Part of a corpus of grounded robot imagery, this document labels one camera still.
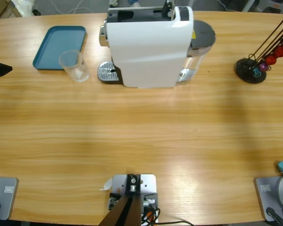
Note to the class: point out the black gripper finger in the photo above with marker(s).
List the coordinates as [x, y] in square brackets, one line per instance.
[0, 69]

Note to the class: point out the clear plastic cup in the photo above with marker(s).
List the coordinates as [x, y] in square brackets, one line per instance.
[76, 68]

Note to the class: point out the white coffee machine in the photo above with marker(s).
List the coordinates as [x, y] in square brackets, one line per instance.
[151, 54]

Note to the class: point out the red coffee capsule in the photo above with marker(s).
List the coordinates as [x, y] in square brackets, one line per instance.
[271, 59]
[280, 51]

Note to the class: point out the brown cardboard box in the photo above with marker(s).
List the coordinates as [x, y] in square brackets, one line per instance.
[2, 8]

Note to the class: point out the white plastic bag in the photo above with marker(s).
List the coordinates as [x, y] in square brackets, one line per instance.
[23, 5]

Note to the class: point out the blue plastic tray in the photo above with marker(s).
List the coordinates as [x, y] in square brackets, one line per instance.
[59, 44]

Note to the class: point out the white paper tape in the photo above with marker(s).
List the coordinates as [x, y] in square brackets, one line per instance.
[107, 184]

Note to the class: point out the clear water tank dark lid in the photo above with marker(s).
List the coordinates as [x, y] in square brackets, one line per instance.
[202, 33]

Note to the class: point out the black capsule stand with rods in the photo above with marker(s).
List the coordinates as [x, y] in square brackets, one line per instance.
[247, 70]

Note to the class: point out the arm grey base plate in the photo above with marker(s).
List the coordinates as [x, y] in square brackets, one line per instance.
[260, 195]
[7, 208]

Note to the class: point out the white mount block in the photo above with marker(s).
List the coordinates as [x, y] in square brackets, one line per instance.
[147, 186]

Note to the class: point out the dark camera post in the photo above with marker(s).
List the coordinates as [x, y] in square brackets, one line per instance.
[129, 212]

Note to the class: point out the black mount bracket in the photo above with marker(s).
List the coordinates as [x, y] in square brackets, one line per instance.
[153, 200]

